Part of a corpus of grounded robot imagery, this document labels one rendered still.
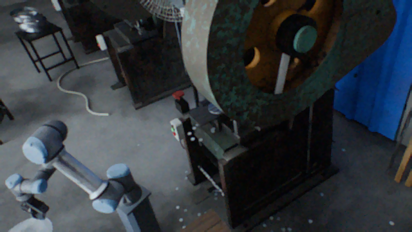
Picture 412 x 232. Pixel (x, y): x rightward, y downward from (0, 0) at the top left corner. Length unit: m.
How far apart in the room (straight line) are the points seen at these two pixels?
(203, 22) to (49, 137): 0.93
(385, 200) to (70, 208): 2.20
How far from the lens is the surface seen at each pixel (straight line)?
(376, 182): 2.62
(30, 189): 2.03
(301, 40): 1.31
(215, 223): 1.91
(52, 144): 1.69
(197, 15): 1.17
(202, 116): 1.87
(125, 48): 3.22
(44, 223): 2.31
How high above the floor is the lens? 1.93
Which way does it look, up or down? 38 degrees down
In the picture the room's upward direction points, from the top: 10 degrees counter-clockwise
